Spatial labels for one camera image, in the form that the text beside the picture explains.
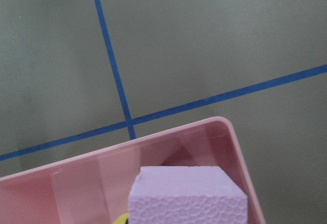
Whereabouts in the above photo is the pink foam block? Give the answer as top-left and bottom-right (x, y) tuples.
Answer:
(128, 166), (248, 223)

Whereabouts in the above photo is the yellow foam block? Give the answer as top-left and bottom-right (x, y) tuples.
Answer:
(113, 213), (129, 224)

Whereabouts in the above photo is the pink plastic bin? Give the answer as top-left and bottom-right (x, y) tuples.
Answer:
(1, 117), (265, 223)

